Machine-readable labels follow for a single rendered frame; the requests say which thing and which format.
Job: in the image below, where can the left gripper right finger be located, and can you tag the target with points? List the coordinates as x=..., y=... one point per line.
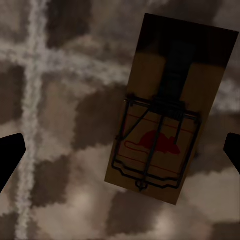
x=232, y=149

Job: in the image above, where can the mousetrap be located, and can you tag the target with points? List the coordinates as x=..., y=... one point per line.
x=176, y=74

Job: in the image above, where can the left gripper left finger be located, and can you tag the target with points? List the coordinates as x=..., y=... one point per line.
x=12, y=149

